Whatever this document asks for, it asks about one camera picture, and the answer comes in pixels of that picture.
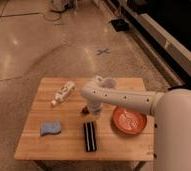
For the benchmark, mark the black white striped eraser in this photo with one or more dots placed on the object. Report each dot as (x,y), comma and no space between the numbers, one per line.
(90,138)

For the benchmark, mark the clear plastic bottle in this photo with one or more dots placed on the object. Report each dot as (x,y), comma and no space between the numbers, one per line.
(63,93)

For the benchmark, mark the black floor box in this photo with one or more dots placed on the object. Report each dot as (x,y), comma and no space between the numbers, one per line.
(120,25)

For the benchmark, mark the orange bowl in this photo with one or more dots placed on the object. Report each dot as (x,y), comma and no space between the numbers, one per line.
(129,121)

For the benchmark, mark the blue sponge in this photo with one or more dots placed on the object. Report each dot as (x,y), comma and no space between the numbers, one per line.
(50,128)

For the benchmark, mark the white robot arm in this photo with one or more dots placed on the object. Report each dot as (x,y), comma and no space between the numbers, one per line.
(171,112)

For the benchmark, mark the red chili pepper toy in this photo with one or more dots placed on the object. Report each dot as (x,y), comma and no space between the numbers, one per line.
(85,110)

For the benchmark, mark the wooden table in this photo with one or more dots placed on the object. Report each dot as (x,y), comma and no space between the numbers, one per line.
(69,144)

